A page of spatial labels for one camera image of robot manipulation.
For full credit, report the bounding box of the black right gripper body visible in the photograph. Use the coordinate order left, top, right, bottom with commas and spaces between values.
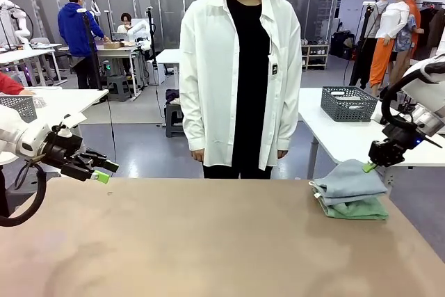
367, 124, 423, 168

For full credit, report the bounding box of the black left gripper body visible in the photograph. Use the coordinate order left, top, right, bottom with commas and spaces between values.
43, 132, 85, 173

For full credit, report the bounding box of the blue terry towel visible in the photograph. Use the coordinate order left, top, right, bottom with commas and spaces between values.
308, 158, 389, 207

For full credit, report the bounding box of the green terry towel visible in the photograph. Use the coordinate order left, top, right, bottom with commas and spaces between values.
314, 196, 390, 222

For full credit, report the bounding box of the grey plastic basket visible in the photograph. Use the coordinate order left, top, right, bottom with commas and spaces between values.
321, 85, 380, 123
0, 95, 38, 125

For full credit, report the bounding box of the person's right forearm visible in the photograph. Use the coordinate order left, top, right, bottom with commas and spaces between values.
180, 101, 207, 154

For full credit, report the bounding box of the person's left forearm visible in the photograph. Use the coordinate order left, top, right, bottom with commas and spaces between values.
275, 101, 303, 154

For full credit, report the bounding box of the white table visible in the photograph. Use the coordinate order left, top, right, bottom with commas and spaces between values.
155, 48, 184, 79
298, 86, 445, 191
0, 42, 64, 86
0, 88, 110, 178

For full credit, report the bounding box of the dark grey plastic stool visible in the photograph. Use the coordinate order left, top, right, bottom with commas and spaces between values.
106, 74, 134, 103
165, 101, 186, 138
5, 170, 47, 215

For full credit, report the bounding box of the person in red top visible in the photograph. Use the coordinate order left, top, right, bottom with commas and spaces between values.
0, 71, 36, 97

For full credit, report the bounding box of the mannequin in orange trousers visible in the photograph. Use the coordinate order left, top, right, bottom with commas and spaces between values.
368, 0, 398, 98

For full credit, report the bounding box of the dark purple garment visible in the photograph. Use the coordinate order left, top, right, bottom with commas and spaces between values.
165, 88, 182, 105

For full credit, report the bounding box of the black tripod stand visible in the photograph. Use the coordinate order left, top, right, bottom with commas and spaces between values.
76, 7, 105, 92

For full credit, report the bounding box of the black luggage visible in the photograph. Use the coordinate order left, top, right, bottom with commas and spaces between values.
329, 30, 357, 61

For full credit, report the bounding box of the open cardboard box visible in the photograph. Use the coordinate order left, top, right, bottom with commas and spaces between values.
104, 41, 135, 50

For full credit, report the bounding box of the white shoe shelf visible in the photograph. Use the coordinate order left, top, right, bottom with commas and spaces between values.
300, 43, 330, 72

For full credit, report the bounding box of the man in blue hoodie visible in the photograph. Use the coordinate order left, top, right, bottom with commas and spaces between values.
56, 0, 112, 90

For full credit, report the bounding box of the rack of dark garments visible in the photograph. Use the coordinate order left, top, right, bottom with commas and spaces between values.
415, 0, 445, 64

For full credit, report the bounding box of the black pole stand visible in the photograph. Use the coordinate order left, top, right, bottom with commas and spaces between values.
145, 6, 159, 86

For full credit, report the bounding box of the mannequin in white blouse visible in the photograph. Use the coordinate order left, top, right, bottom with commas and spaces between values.
375, 0, 419, 93

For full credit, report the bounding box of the seated person in white top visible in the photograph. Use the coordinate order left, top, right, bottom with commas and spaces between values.
117, 12, 135, 34

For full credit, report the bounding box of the person in white shirt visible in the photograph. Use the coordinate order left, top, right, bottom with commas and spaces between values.
179, 0, 303, 180

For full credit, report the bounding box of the mannequin with beige hat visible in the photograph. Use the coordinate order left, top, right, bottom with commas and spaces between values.
405, 0, 426, 62

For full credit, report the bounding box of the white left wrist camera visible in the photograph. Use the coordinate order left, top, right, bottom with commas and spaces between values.
51, 112, 90, 138

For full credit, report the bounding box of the thin black hanging cable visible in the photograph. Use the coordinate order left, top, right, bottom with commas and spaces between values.
103, 88, 116, 166

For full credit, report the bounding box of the white frame workbench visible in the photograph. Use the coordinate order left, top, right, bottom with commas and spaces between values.
96, 45, 147, 98

